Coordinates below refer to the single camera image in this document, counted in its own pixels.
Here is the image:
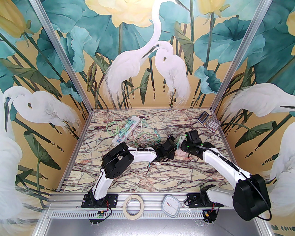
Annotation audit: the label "aluminium frame post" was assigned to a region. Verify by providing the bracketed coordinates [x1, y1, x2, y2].
[211, 0, 273, 112]
[30, 0, 94, 112]

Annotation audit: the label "white power cord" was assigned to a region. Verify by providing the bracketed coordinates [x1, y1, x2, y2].
[138, 116, 150, 130]

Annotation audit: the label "white square timer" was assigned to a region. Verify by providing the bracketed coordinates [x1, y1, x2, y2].
[162, 195, 181, 218]

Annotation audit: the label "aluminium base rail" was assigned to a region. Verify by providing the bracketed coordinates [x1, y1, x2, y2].
[46, 193, 263, 209]

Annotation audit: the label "grey desk calculator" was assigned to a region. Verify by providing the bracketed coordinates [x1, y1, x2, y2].
[198, 111, 221, 132]

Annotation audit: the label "green and white cables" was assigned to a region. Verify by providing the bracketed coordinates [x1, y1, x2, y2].
[137, 121, 162, 171]

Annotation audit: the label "white power strip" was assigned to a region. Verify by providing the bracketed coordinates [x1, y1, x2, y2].
[112, 116, 140, 144]

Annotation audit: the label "perforated metal panel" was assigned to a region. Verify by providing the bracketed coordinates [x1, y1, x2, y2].
[35, 209, 271, 236]

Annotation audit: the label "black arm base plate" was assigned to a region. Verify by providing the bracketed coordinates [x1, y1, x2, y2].
[82, 194, 118, 209]
[186, 193, 224, 208]

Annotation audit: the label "masking tape roll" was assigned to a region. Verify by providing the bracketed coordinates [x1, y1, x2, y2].
[123, 194, 145, 219]

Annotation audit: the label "light green charging cable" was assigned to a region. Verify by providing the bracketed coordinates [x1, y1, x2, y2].
[106, 119, 129, 137]

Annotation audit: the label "pink charging cable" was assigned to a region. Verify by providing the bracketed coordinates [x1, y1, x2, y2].
[136, 139, 153, 148]

